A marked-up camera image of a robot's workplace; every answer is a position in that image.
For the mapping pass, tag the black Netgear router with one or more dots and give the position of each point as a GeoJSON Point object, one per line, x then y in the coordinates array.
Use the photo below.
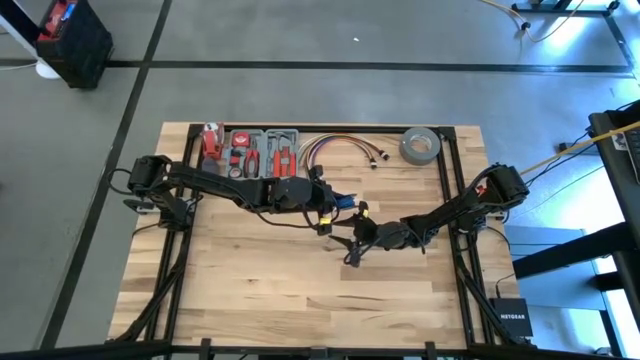
{"type": "Point", "coordinates": [512, 317]}

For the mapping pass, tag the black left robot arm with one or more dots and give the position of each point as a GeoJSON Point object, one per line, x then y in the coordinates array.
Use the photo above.
{"type": "Point", "coordinates": [210, 182]}

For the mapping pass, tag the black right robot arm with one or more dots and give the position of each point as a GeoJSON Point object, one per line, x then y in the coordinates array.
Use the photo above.
{"type": "Point", "coordinates": [450, 212]}

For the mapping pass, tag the black desk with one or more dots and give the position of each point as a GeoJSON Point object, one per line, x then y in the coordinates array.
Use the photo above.
{"type": "Point", "coordinates": [615, 175]}

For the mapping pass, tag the grey open tool case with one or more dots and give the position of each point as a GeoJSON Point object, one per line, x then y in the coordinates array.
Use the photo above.
{"type": "Point", "coordinates": [265, 150]}

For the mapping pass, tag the red tape measure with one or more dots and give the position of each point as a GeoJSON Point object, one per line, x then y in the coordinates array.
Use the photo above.
{"type": "Point", "coordinates": [241, 139]}

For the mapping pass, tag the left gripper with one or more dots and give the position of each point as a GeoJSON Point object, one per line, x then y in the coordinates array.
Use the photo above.
{"type": "Point", "coordinates": [300, 195]}

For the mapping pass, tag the black metal table frame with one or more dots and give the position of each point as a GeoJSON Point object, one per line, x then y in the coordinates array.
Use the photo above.
{"type": "Point", "coordinates": [350, 128]}

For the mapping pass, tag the black floor stand frame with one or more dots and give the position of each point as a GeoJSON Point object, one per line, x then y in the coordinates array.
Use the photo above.
{"type": "Point", "coordinates": [560, 9]}

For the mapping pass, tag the dark bin with red trim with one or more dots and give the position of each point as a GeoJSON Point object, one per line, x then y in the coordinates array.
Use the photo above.
{"type": "Point", "coordinates": [57, 17]}

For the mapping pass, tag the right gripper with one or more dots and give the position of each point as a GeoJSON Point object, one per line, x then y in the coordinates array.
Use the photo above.
{"type": "Point", "coordinates": [392, 236]}

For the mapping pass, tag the round black tape roll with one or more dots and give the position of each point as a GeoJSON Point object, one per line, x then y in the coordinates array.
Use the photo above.
{"type": "Point", "coordinates": [235, 172]}

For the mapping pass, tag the black crate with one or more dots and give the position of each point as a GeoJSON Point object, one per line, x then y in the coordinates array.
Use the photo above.
{"type": "Point", "coordinates": [82, 50]}

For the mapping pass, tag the grey duct tape roll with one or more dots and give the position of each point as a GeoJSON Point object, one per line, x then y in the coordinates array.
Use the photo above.
{"type": "Point", "coordinates": [405, 150]}

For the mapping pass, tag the light blue table stand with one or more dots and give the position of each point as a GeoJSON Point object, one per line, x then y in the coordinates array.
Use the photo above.
{"type": "Point", "coordinates": [47, 71]}

